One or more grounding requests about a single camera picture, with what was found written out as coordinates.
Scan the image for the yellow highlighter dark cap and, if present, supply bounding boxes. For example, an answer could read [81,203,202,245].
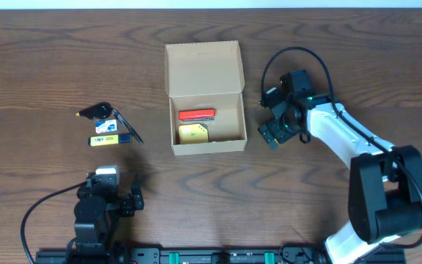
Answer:
[88,133,132,147]

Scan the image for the yellow sticky note pad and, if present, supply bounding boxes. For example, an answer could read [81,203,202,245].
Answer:
[179,123,209,144]

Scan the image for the red stapler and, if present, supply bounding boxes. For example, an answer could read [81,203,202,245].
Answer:
[178,109,216,122]

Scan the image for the cardboard box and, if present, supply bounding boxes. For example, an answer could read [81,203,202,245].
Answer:
[165,40,248,156]

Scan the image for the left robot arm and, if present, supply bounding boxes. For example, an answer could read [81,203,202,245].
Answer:
[74,172,144,257]

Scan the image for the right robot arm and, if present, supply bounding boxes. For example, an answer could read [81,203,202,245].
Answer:
[258,70,422,263]

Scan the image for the white blue eraser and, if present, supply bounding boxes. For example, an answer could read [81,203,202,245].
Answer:
[95,120,118,134]

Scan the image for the black ballpoint pen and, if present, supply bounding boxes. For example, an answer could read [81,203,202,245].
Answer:
[112,108,144,144]

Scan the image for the black mounting rail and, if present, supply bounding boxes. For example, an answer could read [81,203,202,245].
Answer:
[34,246,406,264]

